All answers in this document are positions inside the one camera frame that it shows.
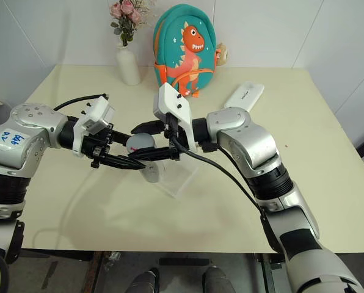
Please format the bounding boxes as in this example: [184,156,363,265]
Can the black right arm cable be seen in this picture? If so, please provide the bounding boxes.
[166,121,282,254]

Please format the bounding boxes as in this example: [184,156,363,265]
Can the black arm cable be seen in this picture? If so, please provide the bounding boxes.
[53,93,110,112]
[166,121,282,254]

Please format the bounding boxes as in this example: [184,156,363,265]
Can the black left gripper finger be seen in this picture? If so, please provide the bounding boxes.
[103,154,147,170]
[111,130,131,147]

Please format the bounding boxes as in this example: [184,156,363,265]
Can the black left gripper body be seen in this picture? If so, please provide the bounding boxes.
[82,125,115,169]

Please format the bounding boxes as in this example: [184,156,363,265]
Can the dark grey rounded shape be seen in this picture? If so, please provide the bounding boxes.
[202,264,235,293]
[129,267,161,293]

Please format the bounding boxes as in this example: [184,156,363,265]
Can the clear plastic box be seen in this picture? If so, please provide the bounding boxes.
[155,159,200,199]

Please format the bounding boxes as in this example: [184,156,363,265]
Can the beige plush toy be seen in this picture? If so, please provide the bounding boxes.
[215,42,231,67]

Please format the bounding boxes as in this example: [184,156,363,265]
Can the white rectangular device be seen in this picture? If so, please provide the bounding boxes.
[224,81,266,114]

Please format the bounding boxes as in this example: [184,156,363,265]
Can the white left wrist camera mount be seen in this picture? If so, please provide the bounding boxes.
[71,95,116,158]

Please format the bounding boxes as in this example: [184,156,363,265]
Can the white round lid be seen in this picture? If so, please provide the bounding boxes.
[126,132,156,153]

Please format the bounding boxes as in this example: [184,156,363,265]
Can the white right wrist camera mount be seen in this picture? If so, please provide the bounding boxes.
[152,82,199,153]

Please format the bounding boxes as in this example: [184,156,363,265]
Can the white ceramic vase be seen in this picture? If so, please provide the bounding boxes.
[117,45,141,86]

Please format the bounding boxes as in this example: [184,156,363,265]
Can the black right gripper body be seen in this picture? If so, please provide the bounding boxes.
[162,113,181,162]

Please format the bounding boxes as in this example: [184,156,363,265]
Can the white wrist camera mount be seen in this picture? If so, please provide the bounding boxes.
[71,95,116,158]
[152,82,199,153]

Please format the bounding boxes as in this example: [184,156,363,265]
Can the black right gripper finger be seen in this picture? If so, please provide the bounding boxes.
[128,146,172,162]
[130,120,166,136]

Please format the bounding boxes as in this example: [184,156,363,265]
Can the teal orange dinosaur backpack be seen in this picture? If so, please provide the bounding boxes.
[153,3,217,99]

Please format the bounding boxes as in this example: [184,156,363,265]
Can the black bar under table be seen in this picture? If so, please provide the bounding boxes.
[158,257,211,267]

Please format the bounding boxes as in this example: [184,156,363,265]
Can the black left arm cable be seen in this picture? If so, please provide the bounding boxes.
[53,93,110,112]

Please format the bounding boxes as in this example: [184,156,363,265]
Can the pink flower bouquet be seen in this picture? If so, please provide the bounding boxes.
[109,0,147,48]

